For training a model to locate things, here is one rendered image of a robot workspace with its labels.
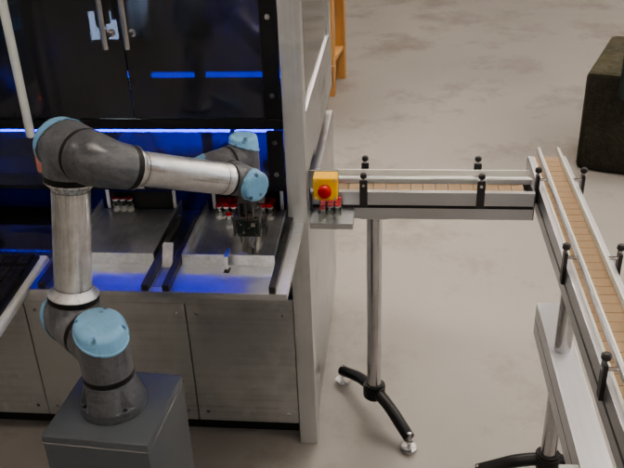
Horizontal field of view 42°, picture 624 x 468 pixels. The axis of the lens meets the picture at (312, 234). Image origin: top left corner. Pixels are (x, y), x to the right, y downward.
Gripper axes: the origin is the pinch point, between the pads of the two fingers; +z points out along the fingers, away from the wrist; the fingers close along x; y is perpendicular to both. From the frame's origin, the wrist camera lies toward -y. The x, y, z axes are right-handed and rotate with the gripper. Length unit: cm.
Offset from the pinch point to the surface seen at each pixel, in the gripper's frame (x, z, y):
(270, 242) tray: 3.0, 3.4, -11.2
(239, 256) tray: -3.8, 0.6, 1.9
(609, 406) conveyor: 82, 0, 59
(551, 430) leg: 88, 66, -7
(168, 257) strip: -23.6, 1.2, 2.1
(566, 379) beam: 87, 36, 5
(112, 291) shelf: -35.5, 3.8, 15.9
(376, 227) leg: 33, 12, -39
